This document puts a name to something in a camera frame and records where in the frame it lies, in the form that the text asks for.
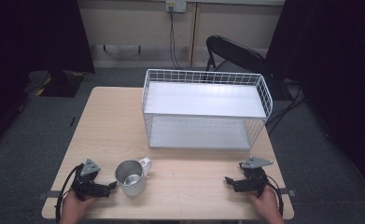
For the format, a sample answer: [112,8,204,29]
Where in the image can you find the black floor cables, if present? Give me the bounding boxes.
[264,79,309,135]

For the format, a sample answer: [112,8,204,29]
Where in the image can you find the person's right hand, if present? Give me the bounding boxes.
[247,184,286,224]

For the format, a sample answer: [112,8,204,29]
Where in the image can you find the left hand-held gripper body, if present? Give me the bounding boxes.
[70,158,107,202]

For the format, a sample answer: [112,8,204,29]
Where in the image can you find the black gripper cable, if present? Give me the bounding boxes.
[55,163,84,224]
[265,175,285,217]

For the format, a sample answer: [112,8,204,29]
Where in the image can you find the grey tape strip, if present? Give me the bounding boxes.
[278,188,297,198]
[37,189,63,201]

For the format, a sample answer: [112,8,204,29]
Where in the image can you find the white wall socket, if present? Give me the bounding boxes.
[165,0,188,14]

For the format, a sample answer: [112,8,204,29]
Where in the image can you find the black stand base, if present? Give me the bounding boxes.
[39,69,85,99]

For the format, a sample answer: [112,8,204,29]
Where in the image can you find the black folding chair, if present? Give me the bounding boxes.
[204,35,285,94]

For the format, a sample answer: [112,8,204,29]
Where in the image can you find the metal cup with white handle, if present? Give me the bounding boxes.
[115,157,153,198]

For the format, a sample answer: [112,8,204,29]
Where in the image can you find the person's left hand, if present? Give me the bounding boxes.
[59,189,99,224]

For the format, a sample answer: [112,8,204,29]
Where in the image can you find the black curtain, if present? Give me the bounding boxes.
[0,0,96,157]
[264,0,365,200]

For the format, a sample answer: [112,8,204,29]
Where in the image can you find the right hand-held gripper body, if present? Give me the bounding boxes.
[238,156,274,199]

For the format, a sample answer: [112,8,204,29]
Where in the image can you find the white wire shelf rack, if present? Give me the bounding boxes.
[141,68,274,151]

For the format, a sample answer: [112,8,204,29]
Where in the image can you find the black wall socket cable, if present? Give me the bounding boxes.
[168,6,184,71]

